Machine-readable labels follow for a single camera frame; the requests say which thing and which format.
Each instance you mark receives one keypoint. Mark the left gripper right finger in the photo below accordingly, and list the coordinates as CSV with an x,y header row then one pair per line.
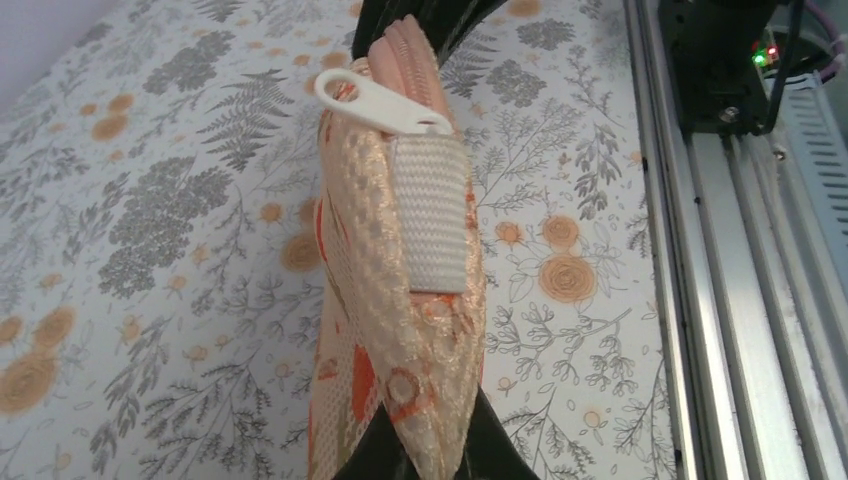
x,y
481,450

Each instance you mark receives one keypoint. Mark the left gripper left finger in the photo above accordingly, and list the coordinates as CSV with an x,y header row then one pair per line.
x,y
445,23

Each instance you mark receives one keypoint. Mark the pink mesh laundry bag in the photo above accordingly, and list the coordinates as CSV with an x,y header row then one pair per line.
x,y
403,315

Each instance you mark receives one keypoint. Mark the floral table mat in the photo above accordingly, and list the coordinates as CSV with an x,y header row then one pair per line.
x,y
160,286

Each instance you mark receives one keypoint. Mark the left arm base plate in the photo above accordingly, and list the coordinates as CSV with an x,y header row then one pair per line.
x,y
715,51

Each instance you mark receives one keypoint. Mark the aluminium rail frame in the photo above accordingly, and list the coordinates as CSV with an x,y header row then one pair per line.
x,y
755,326

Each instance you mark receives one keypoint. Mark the grey slotted cable duct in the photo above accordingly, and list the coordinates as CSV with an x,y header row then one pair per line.
x,y
813,180

